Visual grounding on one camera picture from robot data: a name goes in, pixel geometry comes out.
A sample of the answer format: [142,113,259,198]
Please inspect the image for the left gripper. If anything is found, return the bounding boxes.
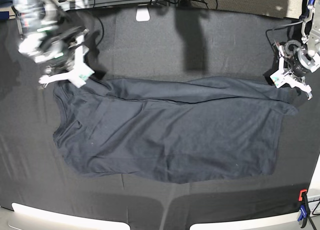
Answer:
[269,42,313,100]

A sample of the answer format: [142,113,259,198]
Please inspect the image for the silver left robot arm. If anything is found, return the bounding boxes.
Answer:
[265,0,320,100]

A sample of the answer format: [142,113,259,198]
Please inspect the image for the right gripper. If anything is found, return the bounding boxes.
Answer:
[38,31,94,88]

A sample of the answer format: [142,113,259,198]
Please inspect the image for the dark navy t-shirt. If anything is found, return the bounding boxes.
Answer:
[53,77,297,184]

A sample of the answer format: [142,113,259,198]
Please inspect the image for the orange blue clamp near right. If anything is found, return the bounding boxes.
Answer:
[297,189,317,230]

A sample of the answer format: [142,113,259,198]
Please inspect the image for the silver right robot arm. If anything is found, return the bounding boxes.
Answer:
[12,0,94,88]

